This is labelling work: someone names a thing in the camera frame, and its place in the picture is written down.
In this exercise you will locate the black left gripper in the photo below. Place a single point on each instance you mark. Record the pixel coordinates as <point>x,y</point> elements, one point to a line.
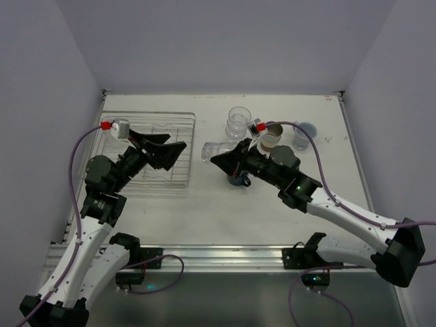
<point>144,153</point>

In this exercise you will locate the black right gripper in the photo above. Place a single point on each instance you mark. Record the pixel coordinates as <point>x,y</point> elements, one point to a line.
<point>244,157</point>

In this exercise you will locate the dark blue mug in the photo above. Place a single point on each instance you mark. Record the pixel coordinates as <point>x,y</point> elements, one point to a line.
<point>242,180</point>

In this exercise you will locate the clear faceted glass tumbler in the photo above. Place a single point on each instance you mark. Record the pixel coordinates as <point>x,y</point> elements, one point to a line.
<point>211,149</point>

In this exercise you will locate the white brown banded cup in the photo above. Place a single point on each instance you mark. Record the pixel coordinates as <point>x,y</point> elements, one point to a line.
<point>271,138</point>

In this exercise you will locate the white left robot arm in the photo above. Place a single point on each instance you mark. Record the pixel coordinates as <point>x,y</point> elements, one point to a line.
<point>67,296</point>

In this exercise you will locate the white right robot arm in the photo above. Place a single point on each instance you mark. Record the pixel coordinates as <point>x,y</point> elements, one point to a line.
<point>394,250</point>

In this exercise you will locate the metal wire dish rack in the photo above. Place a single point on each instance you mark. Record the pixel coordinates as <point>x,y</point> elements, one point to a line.
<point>180,126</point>

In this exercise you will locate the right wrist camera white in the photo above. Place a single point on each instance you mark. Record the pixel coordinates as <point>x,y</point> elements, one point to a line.
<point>257,129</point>

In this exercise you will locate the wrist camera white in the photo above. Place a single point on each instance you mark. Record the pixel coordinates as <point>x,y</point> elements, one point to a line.
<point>257,129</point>
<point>120,129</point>

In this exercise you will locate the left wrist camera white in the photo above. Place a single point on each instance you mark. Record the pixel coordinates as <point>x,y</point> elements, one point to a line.
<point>120,129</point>

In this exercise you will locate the aluminium front rail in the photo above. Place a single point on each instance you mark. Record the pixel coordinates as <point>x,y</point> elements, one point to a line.
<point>256,258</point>

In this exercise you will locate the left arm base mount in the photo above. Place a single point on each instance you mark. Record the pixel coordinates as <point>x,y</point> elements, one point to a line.
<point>136,275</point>

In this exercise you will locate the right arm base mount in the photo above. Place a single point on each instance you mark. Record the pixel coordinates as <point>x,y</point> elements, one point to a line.
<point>303,256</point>

